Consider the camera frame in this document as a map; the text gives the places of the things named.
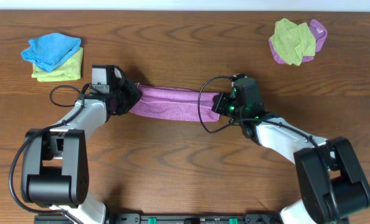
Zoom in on blue folded cloth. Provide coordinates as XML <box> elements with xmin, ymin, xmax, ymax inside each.
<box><xmin>21</xmin><ymin>33</ymin><xmax>82</xmax><ymax>72</ymax></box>

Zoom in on purple microfiber cloth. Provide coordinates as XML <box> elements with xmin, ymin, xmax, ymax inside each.
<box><xmin>130</xmin><ymin>84</ymin><xmax>220</xmax><ymax>122</ymax></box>

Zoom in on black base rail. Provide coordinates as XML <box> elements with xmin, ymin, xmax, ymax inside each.
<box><xmin>33</xmin><ymin>212</ymin><xmax>282</xmax><ymax>224</ymax></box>

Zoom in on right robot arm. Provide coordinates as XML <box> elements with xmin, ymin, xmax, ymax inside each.
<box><xmin>212</xmin><ymin>90</ymin><xmax>370</xmax><ymax>223</ymax></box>

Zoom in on right black cable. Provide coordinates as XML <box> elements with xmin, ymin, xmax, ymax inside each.
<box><xmin>197</xmin><ymin>75</ymin><xmax>341</xmax><ymax>224</ymax></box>

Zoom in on green crumpled cloth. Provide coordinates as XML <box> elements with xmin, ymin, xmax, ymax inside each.
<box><xmin>269</xmin><ymin>18</ymin><xmax>316</xmax><ymax>66</ymax></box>

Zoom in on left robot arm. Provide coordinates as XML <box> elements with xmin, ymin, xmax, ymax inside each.
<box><xmin>11</xmin><ymin>78</ymin><xmax>141</xmax><ymax>224</ymax></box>

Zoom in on green folded cloth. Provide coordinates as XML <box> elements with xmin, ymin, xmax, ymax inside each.
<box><xmin>31</xmin><ymin>47</ymin><xmax>83</xmax><ymax>82</ymax></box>

